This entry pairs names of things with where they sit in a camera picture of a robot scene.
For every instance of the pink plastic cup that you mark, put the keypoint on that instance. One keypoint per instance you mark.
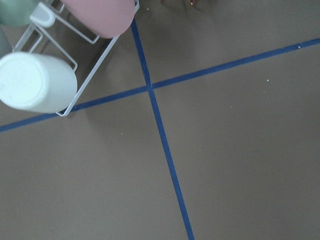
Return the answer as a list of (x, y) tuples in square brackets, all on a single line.
[(105, 18)]

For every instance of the white plastic cup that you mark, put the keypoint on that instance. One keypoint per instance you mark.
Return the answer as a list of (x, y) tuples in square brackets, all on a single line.
[(36, 82)]

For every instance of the green plastic cup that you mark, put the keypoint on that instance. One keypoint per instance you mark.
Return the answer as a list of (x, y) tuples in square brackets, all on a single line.
[(16, 13)]

